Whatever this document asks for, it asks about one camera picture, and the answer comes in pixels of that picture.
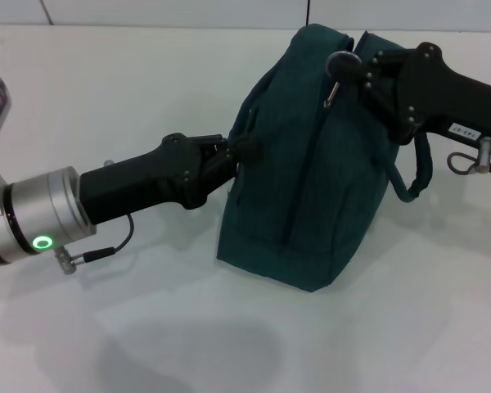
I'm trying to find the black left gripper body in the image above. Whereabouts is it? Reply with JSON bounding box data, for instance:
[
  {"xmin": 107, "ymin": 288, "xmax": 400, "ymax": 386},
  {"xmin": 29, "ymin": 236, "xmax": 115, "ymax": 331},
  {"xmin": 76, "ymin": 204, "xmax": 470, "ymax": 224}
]
[{"xmin": 79, "ymin": 133, "xmax": 209, "ymax": 227}]

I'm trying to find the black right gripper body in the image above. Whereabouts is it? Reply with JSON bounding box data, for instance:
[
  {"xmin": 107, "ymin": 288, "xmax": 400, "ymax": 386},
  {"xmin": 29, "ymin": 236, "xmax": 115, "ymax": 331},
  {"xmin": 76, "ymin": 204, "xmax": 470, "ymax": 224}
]
[{"xmin": 392, "ymin": 42, "xmax": 491, "ymax": 157}]

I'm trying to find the dark teal insulated lunch bag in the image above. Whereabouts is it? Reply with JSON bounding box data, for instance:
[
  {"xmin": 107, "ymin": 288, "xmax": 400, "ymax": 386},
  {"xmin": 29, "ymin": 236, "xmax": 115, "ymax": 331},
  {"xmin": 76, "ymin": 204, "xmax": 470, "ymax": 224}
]
[{"xmin": 215, "ymin": 23, "xmax": 434, "ymax": 294}]

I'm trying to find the left arm grey cable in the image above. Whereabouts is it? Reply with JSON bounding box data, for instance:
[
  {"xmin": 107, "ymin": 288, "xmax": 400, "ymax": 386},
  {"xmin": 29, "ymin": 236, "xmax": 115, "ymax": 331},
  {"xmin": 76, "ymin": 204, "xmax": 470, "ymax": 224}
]
[{"xmin": 54, "ymin": 212, "xmax": 134, "ymax": 276}]

